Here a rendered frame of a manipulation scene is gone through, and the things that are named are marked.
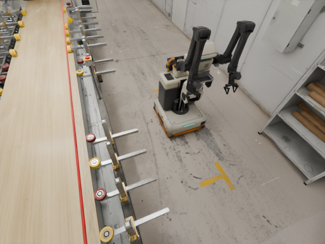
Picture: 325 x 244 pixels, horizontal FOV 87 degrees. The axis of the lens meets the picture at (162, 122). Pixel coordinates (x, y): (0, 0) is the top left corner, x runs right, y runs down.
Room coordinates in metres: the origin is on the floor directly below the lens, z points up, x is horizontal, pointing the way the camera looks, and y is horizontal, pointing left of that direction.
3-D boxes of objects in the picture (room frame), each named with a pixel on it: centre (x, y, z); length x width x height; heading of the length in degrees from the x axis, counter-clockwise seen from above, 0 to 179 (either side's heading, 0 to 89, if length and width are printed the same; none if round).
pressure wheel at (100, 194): (0.34, 0.39, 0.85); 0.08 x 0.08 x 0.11
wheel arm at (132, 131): (0.87, 0.43, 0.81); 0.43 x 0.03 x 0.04; 115
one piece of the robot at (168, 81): (1.92, -0.21, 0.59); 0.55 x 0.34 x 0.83; 115
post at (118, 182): (0.36, 0.24, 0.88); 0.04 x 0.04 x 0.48; 25
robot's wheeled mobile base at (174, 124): (1.84, -0.25, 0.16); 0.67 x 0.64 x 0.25; 25
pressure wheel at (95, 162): (0.56, 0.50, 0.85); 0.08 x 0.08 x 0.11
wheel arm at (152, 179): (0.42, 0.21, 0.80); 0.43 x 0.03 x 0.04; 115
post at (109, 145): (0.59, 0.35, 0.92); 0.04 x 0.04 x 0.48; 25
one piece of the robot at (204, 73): (1.58, -0.37, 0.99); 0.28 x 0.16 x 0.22; 115
